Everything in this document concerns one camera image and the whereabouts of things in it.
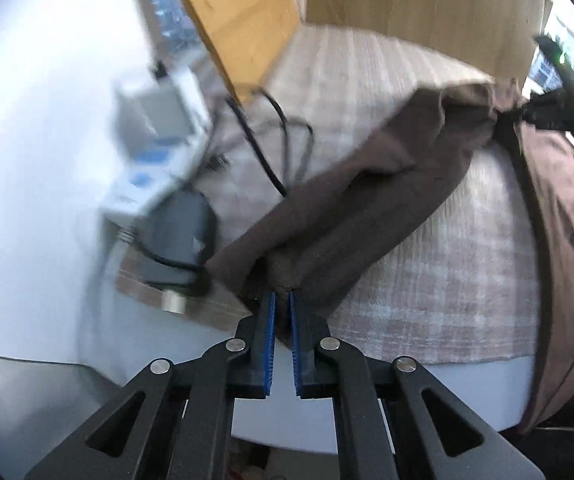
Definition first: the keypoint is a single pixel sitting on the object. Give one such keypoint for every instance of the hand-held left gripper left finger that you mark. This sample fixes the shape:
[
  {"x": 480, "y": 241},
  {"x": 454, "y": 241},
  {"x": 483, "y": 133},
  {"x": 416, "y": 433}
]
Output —
[{"x": 268, "y": 340}]

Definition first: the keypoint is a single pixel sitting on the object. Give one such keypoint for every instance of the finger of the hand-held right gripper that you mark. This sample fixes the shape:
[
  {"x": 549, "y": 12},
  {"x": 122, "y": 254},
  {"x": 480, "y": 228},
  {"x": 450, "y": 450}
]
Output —
[{"x": 539, "y": 110}]

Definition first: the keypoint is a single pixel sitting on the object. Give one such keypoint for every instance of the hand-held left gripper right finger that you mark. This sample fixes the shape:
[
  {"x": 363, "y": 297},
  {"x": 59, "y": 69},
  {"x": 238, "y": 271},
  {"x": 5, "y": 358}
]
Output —
[{"x": 294, "y": 345}]

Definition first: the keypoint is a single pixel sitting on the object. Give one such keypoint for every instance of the brown zip-up garment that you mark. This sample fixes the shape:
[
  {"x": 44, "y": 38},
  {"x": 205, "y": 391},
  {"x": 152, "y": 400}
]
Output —
[{"x": 367, "y": 185}]

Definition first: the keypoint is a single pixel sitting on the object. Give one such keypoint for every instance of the large window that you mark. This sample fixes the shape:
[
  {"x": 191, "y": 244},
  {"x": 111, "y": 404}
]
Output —
[{"x": 549, "y": 55}]

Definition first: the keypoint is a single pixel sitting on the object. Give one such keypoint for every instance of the black power adapter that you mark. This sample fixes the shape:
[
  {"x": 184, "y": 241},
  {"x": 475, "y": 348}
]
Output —
[{"x": 177, "y": 230}]

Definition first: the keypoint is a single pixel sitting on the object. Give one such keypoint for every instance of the wooden board panels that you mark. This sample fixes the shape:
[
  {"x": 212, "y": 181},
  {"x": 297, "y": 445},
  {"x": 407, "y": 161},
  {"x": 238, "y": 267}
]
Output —
[{"x": 417, "y": 0}]

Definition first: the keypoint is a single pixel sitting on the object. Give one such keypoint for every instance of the plaid bed blanket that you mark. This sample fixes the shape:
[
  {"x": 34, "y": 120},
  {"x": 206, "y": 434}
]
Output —
[{"x": 467, "y": 260}]

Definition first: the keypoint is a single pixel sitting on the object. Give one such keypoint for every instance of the white electrical box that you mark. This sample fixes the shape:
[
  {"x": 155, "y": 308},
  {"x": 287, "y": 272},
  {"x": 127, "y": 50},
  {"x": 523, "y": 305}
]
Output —
[{"x": 162, "y": 110}]

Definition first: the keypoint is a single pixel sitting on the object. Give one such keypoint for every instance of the wooden headboard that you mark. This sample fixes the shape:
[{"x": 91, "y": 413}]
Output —
[{"x": 237, "y": 10}]

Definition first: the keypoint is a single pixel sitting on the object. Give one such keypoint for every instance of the small window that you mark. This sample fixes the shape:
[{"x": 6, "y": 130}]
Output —
[{"x": 167, "y": 5}]

